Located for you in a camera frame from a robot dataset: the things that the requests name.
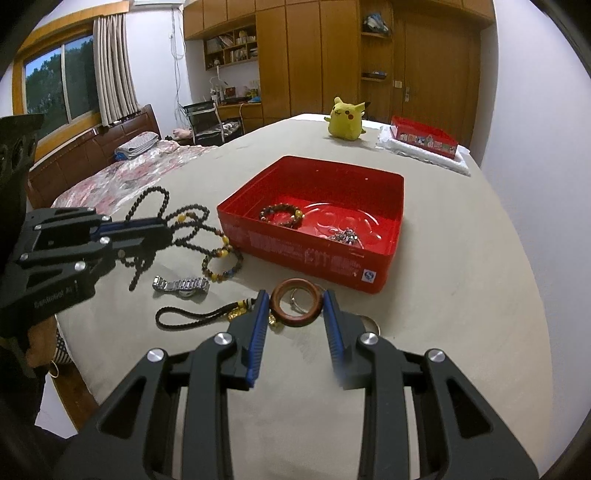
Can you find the wooden door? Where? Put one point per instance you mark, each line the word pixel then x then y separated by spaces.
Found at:
pixel 438 78

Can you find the beige curtain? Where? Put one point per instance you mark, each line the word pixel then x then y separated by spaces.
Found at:
pixel 115 69

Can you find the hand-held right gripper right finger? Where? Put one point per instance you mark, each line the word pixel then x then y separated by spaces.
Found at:
pixel 333 337

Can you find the folded striped cloth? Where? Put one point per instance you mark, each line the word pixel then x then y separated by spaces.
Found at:
pixel 136 145

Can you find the wooden wardrobe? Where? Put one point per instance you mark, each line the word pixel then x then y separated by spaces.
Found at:
pixel 304 60

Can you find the wooden bookshelf with books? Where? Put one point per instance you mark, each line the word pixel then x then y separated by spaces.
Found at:
pixel 231 48

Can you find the window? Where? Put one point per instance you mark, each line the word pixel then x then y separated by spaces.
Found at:
pixel 51 83

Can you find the brown wooden headboard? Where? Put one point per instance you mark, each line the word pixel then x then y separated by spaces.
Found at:
pixel 92 147

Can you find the yellow plush toy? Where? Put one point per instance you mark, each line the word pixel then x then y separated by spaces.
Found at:
pixel 344 120

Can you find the silver metal watch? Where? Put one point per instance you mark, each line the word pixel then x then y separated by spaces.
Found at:
pixel 182 285

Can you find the white folded towel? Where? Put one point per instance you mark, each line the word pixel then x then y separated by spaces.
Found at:
pixel 415 154

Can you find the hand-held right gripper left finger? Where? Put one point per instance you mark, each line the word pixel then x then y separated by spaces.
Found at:
pixel 258 341

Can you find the red plastic box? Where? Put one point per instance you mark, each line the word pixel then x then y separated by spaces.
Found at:
pixel 300 251

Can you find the pink plush toy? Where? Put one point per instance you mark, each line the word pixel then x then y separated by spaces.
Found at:
pixel 181 133

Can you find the gold pendant charm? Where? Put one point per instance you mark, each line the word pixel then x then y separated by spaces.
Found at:
pixel 273 321

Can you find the red printed box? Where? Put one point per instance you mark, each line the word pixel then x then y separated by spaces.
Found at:
pixel 425 138

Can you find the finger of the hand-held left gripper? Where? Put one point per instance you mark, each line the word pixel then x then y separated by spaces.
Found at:
pixel 138 240
pixel 129 224

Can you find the floral bed blanket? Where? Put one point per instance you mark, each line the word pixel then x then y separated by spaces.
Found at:
pixel 138 170

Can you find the wooden desk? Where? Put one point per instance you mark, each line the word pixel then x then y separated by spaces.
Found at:
pixel 249 115

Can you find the brown wooden bangle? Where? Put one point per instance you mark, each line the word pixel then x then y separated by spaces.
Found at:
pixel 277 310

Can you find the black metal chair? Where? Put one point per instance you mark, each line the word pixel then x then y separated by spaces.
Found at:
pixel 207 122

